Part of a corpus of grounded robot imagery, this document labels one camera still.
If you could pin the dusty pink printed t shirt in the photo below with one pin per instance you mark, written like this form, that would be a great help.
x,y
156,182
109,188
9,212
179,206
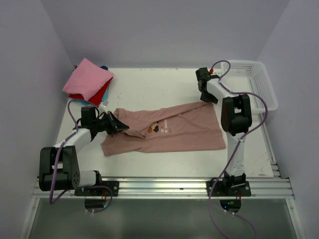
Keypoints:
x,y
188,127

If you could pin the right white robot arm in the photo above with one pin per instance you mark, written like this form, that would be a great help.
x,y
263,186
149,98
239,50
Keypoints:
x,y
236,119

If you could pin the red t shirt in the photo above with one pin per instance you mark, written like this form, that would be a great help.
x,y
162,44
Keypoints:
x,y
99,94

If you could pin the aluminium mounting rail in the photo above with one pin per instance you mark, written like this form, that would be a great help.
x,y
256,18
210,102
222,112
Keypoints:
x,y
195,188

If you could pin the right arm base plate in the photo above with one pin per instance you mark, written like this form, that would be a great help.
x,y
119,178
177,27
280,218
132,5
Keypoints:
x,y
225,189

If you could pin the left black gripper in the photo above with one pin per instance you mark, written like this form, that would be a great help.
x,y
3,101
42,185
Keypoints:
x,y
115,125

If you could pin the white plastic basket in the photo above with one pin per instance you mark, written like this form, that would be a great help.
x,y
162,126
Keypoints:
x,y
249,76

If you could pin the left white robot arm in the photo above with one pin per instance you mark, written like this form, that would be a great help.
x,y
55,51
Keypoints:
x,y
59,168

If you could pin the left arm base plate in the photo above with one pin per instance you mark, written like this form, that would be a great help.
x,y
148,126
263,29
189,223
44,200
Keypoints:
x,y
107,188

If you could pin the teal t shirt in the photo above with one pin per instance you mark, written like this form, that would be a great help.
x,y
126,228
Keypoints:
x,y
106,92

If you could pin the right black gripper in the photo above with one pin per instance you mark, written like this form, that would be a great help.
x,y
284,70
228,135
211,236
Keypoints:
x,y
212,98

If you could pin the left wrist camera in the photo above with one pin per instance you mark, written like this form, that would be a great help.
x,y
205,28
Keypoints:
x,y
104,104

